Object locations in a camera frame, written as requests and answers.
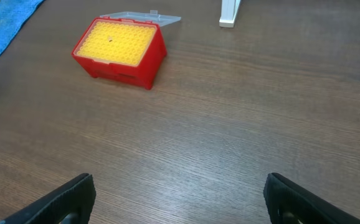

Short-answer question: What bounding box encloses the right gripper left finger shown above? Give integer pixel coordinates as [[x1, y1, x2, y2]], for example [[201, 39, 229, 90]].
[[0, 172, 97, 224]]

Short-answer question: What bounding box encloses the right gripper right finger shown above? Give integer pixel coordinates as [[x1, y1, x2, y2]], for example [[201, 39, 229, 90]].
[[263, 172, 360, 224]]

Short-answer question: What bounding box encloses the red and yellow tip box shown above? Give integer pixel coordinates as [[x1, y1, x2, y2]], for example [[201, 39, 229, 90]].
[[70, 9, 182, 91]]

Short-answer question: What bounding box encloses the blue cloth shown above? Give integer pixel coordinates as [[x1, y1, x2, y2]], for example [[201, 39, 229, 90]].
[[0, 0, 45, 64]]

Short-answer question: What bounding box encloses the white and blue stand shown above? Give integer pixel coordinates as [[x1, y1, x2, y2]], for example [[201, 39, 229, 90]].
[[219, 0, 242, 29]]

